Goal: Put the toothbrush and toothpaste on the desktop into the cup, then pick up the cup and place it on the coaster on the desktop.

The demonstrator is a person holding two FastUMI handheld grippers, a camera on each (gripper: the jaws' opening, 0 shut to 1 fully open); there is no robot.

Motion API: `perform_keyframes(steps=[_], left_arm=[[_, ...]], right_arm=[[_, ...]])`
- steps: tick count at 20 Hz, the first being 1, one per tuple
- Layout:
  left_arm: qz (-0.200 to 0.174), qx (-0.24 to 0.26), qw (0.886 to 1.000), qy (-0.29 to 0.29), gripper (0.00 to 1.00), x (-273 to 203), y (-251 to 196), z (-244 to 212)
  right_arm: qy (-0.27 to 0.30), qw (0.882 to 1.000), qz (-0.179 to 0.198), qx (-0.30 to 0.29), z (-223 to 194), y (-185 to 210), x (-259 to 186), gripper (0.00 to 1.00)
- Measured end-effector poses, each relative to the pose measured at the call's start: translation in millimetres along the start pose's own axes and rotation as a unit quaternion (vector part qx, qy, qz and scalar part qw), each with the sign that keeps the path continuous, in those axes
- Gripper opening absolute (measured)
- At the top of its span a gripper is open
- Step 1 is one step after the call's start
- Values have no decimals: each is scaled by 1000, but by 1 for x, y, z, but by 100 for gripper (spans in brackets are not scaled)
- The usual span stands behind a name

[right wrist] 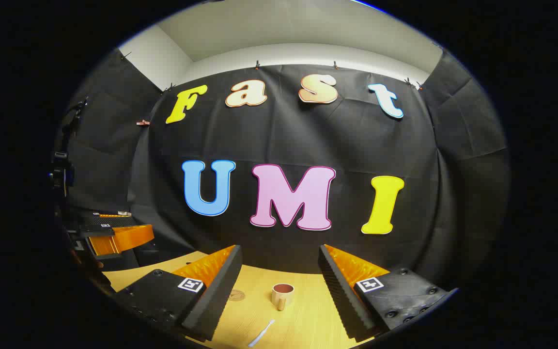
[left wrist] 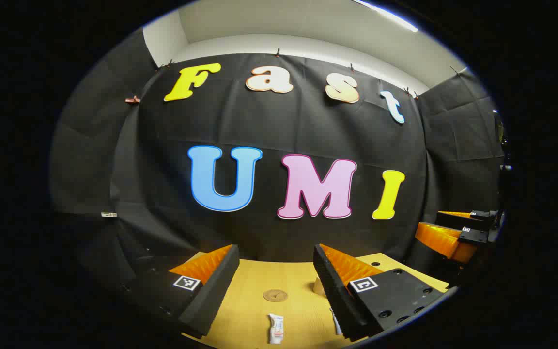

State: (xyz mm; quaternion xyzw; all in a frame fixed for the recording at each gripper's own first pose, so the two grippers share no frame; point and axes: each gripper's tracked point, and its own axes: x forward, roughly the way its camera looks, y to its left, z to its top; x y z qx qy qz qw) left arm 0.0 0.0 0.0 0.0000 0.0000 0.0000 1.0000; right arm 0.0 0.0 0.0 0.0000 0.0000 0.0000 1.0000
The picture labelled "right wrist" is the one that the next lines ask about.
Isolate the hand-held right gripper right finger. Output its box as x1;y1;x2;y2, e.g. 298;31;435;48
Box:
318;244;459;342

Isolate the pale blue toothbrush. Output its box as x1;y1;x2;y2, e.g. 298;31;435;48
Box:
248;319;276;348

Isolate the wooden desktop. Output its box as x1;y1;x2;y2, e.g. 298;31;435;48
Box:
102;251;374;349

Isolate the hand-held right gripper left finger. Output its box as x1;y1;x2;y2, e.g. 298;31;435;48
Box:
114;245;243;342

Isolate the black stand with device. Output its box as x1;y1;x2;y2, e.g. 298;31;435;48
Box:
49;97;88;199

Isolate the beige cup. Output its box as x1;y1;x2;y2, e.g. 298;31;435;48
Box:
271;283;295;311

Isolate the black backdrop cloth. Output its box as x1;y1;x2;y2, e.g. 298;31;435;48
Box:
54;48;510;291

